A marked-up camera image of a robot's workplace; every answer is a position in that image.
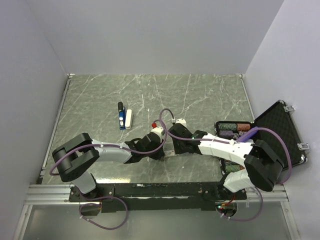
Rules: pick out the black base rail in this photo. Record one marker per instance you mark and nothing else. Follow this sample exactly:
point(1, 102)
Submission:
point(115, 197)

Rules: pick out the white stapler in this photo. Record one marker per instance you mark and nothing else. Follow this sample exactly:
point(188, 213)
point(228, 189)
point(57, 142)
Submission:
point(128, 119)

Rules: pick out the purple marker pen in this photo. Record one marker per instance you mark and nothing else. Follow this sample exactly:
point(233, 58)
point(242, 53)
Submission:
point(248, 135)

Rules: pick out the blue stapler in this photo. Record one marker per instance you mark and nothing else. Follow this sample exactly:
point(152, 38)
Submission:
point(121, 115)

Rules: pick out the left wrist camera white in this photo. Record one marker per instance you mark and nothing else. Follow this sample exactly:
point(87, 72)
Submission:
point(158, 130)

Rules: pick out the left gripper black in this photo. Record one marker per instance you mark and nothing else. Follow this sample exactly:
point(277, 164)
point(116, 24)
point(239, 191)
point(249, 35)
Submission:
point(159, 155)

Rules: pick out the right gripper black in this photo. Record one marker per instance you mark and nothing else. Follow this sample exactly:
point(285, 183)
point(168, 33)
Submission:
point(177, 149)

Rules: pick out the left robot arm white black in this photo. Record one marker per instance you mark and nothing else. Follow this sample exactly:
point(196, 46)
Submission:
point(74, 158)

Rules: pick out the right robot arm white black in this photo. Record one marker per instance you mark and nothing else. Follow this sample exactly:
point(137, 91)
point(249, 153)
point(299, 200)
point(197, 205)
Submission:
point(262, 167)

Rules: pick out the black open carrying case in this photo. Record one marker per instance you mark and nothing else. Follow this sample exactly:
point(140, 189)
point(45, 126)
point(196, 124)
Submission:
point(276, 118)

